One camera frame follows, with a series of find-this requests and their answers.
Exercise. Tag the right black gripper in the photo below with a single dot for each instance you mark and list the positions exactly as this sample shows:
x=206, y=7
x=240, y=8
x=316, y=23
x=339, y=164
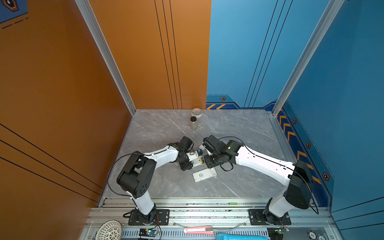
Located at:
x=209, y=165

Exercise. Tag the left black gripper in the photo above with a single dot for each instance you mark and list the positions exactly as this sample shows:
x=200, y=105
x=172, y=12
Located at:
x=186, y=166

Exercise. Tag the white remote control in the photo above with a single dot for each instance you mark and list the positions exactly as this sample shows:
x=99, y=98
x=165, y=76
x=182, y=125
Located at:
x=204, y=174

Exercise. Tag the white remote with display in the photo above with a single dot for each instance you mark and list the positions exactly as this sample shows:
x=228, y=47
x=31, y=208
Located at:
x=198, y=162

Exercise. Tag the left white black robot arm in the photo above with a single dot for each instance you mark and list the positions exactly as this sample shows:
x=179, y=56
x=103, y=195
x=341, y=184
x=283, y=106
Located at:
x=136, y=175

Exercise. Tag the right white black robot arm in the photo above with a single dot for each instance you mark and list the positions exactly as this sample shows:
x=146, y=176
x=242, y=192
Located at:
x=296, y=177

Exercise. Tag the small brown-capped jar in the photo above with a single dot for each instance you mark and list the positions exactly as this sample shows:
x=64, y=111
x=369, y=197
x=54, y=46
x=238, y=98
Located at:
x=193, y=123

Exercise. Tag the pink box cutter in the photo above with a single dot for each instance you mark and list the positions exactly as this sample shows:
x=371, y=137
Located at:
x=203, y=230

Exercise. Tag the cyan cylinder object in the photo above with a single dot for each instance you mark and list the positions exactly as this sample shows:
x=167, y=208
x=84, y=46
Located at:
x=222, y=236

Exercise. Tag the green circuit board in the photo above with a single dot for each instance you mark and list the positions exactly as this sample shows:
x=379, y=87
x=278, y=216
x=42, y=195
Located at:
x=148, y=233

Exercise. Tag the white mesh basket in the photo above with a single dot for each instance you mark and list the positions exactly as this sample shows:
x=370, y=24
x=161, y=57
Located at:
x=110, y=230

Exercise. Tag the aluminium rail frame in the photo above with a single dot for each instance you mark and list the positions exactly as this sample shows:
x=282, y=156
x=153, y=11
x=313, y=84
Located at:
x=226, y=215

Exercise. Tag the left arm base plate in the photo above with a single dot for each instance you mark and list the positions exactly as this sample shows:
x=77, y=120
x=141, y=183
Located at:
x=155, y=217

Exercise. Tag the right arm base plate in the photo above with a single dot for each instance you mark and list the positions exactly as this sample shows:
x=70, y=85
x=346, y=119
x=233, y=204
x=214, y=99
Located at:
x=259, y=218

